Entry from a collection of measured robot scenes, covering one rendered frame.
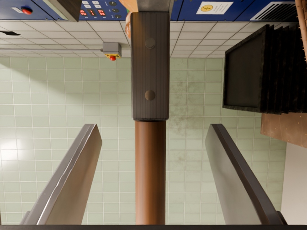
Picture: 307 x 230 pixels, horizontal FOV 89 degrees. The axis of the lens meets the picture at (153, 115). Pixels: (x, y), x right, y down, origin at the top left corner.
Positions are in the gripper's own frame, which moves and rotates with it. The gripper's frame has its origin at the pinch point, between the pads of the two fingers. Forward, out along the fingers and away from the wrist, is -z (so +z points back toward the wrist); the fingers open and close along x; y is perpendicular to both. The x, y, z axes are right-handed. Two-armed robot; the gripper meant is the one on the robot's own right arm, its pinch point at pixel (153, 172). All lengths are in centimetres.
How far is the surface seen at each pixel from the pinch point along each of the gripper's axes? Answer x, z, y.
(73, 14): 20.6, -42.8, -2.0
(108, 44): 28, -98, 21
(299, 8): -37, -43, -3
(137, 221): 1.5, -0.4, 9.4
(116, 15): 14, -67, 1
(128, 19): 3.5, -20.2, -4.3
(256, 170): -94, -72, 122
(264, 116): -61, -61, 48
